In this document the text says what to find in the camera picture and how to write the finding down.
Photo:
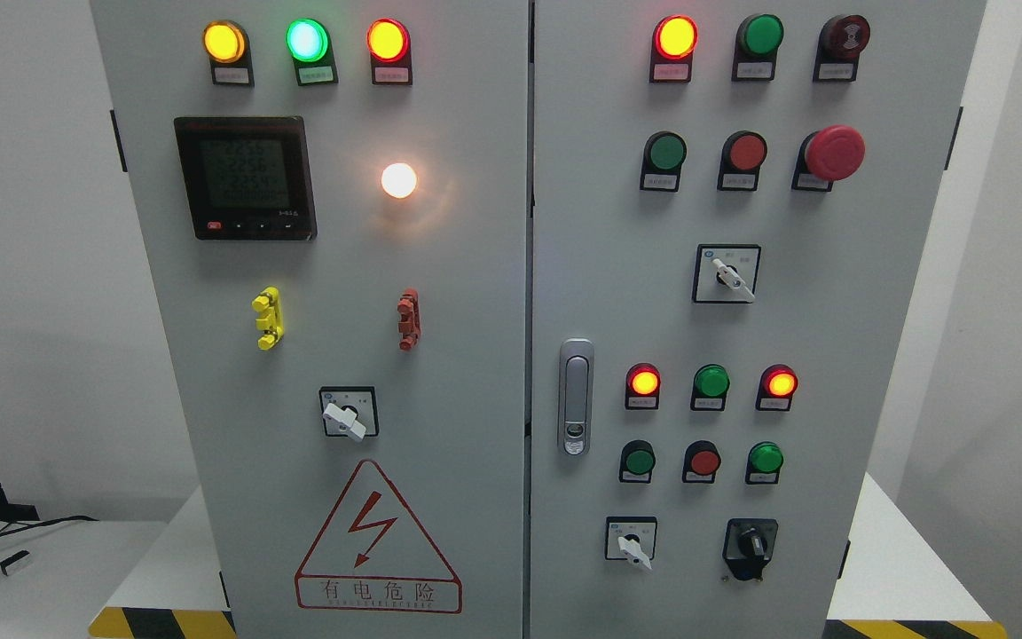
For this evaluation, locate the red lamp middle left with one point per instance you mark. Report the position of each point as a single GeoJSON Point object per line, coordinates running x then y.
{"type": "Point", "coordinates": [643, 386]}

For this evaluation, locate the yellow indicator lamp top left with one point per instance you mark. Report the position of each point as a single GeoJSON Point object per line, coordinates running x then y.
{"type": "Point", "coordinates": [229, 52]}

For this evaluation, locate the red emergency stop mushroom button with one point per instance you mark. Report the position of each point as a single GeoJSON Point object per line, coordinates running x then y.
{"type": "Point", "coordinates": [827, 155]}

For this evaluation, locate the green unlit lamp top right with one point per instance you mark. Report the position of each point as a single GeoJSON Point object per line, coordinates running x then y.
{"type": "Point", "coordinates": [757, 42]}

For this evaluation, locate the red electric hazard warning sticker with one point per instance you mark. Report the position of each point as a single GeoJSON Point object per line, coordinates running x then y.
{"type": "Point", "coordinates": [373, 554]}

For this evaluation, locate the grey right cabinet door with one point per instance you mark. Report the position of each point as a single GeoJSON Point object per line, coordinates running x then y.
{"type": "Point", "coordinates": [615, 265]}

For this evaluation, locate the red terminal connector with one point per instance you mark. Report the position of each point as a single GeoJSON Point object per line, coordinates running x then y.
{"type": "Point", "coordinates": [409, 319]}

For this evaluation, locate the white selector switch lower right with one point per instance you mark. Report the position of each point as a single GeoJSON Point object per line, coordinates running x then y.
{"type": "Point", "coordinates": [631, 540]}

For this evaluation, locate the green push button lower right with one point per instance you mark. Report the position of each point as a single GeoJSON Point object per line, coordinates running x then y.
{"type": "Point", "coordinates": [764, 464]}

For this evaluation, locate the green lamp middle centre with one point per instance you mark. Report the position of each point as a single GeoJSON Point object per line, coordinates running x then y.
{"type": "Point", "coordinates": [709, 389]}

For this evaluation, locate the green push button upper row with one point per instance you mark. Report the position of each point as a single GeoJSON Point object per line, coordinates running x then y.
{"type": "Point", "coordinates": [663, 156]}

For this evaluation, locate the black rotary knob switch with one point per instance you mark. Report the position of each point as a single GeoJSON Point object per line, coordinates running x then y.
{"type": "Point", "coordinates": [748, 546]}

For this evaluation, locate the white glowing indicator lamp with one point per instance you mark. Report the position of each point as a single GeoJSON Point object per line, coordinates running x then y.
{"type": "Point", "coordinates": [399, 180]}

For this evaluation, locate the red push button lower centre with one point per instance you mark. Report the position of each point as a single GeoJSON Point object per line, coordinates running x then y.
{"type": "Point", "coordinates": [701, 463]}

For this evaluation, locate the yellow terminal connector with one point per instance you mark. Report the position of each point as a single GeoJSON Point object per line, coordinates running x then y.
{"type": "Point", "coordinates": [268, 320]}

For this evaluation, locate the black digital power meter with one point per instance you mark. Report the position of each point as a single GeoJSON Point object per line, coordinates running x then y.
{"type": "Point", "coordinates": [247, 178]}

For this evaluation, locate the white selector switch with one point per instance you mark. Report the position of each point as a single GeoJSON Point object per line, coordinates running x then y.
{"type": "Point", "coordinates": [726, 273]}
{"type": "Point", "coordinates": [631, 540]}

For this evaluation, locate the small black white adapter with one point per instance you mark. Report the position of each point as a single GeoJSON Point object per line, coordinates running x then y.
{"type": "Point", "coordinates": [15, 562]}

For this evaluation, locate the white selector switch left door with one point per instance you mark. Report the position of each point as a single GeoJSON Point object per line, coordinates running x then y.
{"type": "Point", "coordinates": [349, 412]}

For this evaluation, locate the white selector switch upper right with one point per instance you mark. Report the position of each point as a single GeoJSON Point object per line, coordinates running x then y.
{"type": "Point", "coordinates": [726, 273]}

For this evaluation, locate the grey left cabinet door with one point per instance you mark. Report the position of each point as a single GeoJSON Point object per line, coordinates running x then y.
{"type": "Point", "coordinates": [451, 411]}

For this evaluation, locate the red lit lamp top right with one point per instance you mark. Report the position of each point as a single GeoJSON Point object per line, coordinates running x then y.
{"type": "Point", "coordinates": [671, 49]}

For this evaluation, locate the red push button upper row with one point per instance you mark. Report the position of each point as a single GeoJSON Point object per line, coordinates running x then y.
{"type": "Point", "coordinates": [740, 160]}

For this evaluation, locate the red indicator lamp top left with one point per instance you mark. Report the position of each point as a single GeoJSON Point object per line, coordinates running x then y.
{"type": "Point", "coordinates": [389, 45]}

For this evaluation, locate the silver door latch handle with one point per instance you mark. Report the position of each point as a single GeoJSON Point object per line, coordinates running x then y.
{"type": "Point", "coordinates": [574, 407]}

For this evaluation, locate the red lamp middle right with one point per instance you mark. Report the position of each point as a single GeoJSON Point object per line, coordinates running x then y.
{"type": "Point", "coordinates": [777, 386]}

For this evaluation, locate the green indicator lamp top left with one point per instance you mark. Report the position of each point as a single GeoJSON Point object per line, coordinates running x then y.
{"type": "Point", "coordinates": [312, 53]}

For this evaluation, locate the grey cabinet door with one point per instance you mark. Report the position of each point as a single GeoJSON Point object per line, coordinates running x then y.
{"type": "Point", "coordinates": [451, 411]}
{"type": "Point", "coordinates": [615, 265]}

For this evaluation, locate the green push button lower left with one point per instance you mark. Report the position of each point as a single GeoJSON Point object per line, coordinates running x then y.
{"type": "Point", "coordinates": [636, 462]}

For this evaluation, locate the dark red buzzer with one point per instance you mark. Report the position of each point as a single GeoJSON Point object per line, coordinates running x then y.
{"type": "Point", "coordinates": [841, 42]}

